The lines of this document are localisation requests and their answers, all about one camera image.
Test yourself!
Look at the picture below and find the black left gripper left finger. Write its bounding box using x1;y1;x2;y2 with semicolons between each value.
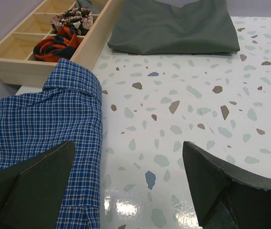
0;141;75;229

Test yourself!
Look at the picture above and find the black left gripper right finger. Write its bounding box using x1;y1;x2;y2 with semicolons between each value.
183;141;271;229

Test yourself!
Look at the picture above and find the blue checked shirt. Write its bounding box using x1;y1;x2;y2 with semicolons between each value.
0;59;103;229

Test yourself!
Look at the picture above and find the grey t shirt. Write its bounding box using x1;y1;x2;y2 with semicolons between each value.
108;0;240;55

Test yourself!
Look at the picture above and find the wooden compartment tray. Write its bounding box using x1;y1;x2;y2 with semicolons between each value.
0;0;123;87

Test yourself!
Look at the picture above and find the red black sock in tray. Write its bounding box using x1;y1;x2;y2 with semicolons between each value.
33;26;79;62

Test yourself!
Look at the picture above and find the patterned sock in tray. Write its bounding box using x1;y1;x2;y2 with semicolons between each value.
51;8;94;36

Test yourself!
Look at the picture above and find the grey sock in tray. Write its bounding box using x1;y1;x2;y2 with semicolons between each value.
75;0;101;14

